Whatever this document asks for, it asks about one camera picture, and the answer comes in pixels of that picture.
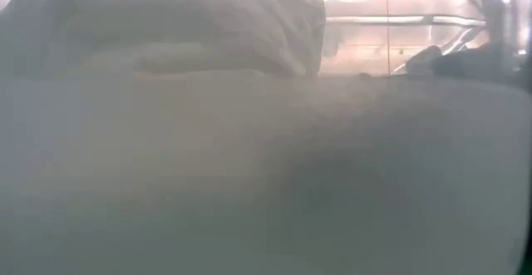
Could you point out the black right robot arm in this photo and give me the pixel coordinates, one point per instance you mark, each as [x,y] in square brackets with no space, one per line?
[492,13]

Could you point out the white garment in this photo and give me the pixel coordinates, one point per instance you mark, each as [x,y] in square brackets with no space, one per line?
[166,17]

